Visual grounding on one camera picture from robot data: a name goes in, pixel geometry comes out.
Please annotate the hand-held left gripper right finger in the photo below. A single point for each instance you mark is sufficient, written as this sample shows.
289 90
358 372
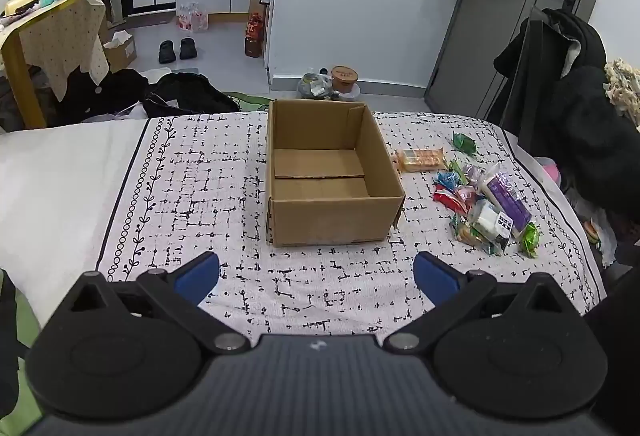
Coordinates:
435 276

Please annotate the pink snack packet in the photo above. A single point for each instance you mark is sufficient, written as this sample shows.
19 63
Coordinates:
469 195

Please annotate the brown paper bucket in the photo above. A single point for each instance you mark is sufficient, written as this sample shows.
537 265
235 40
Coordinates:
344 78

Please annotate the green yellow snack packet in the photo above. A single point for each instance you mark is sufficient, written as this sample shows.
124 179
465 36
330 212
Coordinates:
529 238

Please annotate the grey door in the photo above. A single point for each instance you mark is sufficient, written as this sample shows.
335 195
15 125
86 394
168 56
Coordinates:
480 40

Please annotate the plastic trash bag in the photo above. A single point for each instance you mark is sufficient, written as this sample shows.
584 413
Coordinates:
314 85

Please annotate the yellow wooden table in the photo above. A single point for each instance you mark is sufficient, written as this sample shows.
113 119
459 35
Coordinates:
22 80

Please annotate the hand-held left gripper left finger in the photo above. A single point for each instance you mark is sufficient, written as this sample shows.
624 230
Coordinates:
197 273

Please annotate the orange bread packet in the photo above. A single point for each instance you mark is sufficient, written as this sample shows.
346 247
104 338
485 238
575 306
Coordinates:
420 159

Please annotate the low cardboard box with paper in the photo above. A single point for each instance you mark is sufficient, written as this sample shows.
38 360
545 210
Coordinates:
122 56

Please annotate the black coat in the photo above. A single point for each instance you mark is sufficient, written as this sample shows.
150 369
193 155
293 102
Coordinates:
540 80

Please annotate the pink water bottle pack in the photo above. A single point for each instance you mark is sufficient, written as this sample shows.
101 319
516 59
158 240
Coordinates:
191 18

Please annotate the black bag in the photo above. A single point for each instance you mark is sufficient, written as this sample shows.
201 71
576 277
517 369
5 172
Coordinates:
190 93

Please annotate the purple snack packet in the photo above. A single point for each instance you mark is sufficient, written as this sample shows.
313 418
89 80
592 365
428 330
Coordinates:
507 198

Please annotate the black clothes pile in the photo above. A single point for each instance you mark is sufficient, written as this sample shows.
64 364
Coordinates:
100 95

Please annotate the cream shaggy fabric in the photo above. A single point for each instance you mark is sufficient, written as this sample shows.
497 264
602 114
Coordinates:
622 85

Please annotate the black fleece jacket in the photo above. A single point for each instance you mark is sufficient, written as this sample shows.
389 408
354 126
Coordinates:
600 140

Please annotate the pale snack packet with label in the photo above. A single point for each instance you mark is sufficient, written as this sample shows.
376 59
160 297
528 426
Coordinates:
487 222

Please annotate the green rug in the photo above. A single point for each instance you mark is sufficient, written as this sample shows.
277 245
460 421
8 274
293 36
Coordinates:
250 101

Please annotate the green crinkled candy packet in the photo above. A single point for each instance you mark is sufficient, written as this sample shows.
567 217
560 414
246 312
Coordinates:
464 143

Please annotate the pink plush toy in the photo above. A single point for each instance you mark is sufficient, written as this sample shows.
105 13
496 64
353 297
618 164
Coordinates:
550 171

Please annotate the burger toy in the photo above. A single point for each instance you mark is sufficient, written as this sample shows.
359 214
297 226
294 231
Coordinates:
593 231

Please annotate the small green snack packet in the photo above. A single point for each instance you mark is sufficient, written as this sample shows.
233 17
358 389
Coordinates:
457 166

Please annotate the green cloth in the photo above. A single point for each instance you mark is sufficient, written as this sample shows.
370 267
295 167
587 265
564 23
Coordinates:
27 321

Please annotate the white bed sheet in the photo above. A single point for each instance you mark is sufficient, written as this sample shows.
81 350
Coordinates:
50 176

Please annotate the red snack packet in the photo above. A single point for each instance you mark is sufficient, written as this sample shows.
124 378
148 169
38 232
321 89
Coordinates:
447 200

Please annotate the red-label oil bottle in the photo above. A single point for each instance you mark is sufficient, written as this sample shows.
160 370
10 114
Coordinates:
254 38

